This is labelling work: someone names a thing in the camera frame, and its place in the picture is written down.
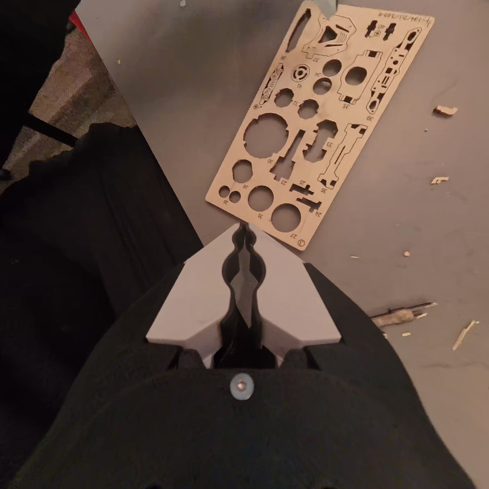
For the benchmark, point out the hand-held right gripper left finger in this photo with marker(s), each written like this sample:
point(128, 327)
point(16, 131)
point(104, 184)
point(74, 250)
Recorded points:
point(183, 305)

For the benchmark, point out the laser-cut wooden parts sheet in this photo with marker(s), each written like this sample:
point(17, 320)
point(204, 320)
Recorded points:
point(344, 110)

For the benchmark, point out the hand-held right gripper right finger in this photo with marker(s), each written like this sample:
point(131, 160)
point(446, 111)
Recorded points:
point(298, 305)

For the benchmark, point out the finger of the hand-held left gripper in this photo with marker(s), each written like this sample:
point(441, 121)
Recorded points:
point(328, 5)

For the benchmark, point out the long pale wood splinter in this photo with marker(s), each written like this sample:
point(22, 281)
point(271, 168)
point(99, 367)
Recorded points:
point(464, 335)

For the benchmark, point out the pale wooden offcut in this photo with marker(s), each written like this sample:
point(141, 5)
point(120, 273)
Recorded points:
point(439, 180)
point(445, 110)

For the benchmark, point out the dark wooden sprue scrap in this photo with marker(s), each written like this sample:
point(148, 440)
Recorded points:
point(401, 316)

